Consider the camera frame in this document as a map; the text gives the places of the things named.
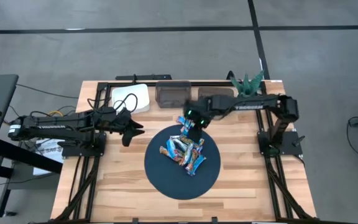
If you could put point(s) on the blue and brown granola bar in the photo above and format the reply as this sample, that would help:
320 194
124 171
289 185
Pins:
193 142
200 145
168 153

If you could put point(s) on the black metal table frame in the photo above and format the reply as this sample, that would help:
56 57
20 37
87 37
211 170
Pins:
216 83

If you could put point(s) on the round dark blue woven mat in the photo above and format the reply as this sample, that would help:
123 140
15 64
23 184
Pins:
166 180

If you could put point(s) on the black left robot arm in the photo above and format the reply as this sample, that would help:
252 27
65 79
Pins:
42 127

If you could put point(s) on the white printed cardboard box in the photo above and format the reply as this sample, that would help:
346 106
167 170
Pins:
50 149

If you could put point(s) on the white plastic bin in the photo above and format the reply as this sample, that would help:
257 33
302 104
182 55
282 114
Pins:
118 93

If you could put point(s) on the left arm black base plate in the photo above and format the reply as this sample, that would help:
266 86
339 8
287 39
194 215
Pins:
82 152

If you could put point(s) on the green plant in white pot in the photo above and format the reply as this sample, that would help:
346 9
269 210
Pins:
247 85

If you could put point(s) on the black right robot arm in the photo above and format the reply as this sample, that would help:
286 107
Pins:
250 106

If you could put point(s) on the black power strip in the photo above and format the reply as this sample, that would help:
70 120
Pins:
148 77

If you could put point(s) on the black table clamp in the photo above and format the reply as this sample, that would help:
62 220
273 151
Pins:
135 221
214 220

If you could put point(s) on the blue and silver granola bar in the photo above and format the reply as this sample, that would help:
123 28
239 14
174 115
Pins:
183 123

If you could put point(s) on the grey translucent plastic bin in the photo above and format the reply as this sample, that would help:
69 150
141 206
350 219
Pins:
216 91
172 95

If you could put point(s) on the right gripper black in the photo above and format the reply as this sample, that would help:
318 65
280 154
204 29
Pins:
199 112

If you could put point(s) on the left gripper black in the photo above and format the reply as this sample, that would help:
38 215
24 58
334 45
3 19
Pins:
118 119

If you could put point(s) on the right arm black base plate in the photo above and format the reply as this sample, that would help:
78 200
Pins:
286 152

